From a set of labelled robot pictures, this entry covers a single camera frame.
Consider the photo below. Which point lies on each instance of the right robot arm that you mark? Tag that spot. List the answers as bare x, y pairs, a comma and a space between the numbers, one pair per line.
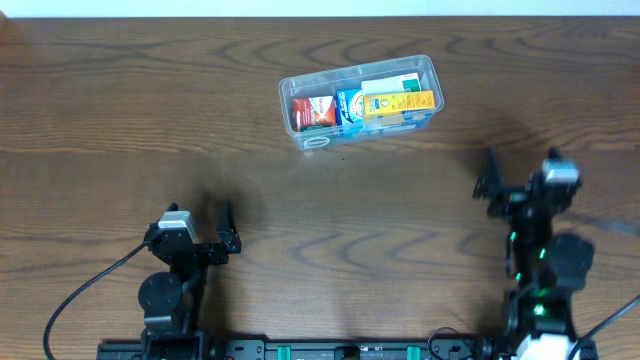
548, 267

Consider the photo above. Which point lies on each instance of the red Panadol ActiFast box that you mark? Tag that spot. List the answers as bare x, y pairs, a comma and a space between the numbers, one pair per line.
314, 112

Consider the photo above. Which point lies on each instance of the white green Panadol box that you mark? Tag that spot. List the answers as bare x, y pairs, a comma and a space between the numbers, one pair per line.
395, 84

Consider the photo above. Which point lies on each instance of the clear plastic container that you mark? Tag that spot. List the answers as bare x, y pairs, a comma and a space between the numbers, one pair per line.
328, 83

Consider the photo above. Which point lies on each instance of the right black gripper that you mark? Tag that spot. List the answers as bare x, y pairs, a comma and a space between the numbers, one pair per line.
521, 198

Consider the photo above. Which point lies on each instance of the dark green square box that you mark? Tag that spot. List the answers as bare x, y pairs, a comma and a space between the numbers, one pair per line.
316, 142

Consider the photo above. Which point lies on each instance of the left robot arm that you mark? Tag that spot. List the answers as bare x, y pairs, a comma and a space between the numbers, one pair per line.
171, 299

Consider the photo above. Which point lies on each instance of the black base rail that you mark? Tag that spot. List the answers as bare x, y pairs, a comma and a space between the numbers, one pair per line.
345, 350

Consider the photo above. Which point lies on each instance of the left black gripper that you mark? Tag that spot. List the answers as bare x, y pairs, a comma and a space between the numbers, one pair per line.
228, 237

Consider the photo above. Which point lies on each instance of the blue fever patch box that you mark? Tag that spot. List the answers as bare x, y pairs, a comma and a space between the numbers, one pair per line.
350, 111

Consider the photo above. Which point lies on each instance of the yellow medicine box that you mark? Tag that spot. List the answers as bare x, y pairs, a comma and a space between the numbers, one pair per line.
387, 105

